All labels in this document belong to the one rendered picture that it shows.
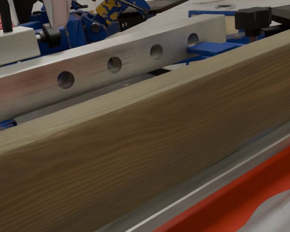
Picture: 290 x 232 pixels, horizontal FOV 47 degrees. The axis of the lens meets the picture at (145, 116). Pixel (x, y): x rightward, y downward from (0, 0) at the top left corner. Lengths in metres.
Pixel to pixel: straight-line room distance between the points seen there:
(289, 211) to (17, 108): 0.29
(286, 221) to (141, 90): 0.13
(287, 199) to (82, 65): 0.27
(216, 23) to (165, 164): 0.37
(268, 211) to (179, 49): 0.30
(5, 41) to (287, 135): 0.33
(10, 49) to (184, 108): 0.29
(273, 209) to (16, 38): 0.34
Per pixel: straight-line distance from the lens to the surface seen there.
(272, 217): 0.25
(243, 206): 0.26
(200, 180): 0.22
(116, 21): 1.59
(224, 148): 0.24
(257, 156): 0.25
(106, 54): 0.43
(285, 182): 0.29
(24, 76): 0.40
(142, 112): 0.18
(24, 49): 0.45
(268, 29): 0.98
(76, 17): 0.84
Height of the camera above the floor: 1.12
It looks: 23 degrees down
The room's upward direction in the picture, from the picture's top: 9 degrees counter-clockwise
